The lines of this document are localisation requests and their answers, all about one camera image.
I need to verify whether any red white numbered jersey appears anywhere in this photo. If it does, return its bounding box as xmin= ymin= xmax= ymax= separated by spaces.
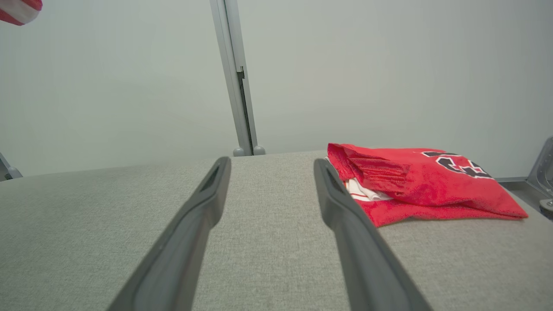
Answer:
xmin=327 ymin=143 xmax=528 ymax=227

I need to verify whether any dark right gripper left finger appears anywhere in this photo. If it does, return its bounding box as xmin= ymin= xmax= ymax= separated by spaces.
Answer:
xmin=107 ymin=156 xmax=232 ymax=311

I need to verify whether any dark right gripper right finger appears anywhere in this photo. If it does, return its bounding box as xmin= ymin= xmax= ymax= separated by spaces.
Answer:
xmin=314 ymin=159 xmax=432 ymax=311

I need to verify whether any grey metal partition post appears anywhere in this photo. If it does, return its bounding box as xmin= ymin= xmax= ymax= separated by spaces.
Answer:
xmin=526 ymin=137 xmax=553 ymax=219

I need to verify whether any red shorts white stripe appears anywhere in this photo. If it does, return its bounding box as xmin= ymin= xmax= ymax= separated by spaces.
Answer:
xmin=0 ymin=0 xmax=43 ymax=25

